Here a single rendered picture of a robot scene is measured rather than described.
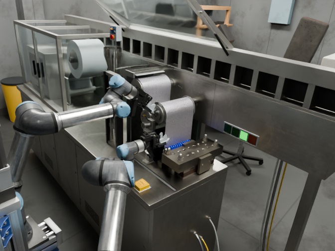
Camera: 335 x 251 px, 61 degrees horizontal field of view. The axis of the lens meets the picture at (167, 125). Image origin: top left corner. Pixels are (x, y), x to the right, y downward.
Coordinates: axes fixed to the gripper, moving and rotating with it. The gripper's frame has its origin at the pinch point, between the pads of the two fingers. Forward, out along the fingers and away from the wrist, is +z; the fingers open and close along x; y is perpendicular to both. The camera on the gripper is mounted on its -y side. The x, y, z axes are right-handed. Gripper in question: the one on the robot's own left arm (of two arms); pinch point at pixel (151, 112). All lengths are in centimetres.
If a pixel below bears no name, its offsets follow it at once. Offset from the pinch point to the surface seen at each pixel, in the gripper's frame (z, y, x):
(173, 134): 18.7, -3.6, -8.2
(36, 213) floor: 42, -129, 102
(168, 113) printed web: 4.9, 5.4, -7.9
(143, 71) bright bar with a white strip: -5.4, 20.9, 22.1
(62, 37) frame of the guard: -32, 16, 94
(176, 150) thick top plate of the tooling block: 22.4, -11.1, -14.7
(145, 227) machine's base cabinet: 20, -59, -27
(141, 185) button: 5.8, -38.9, -19.6
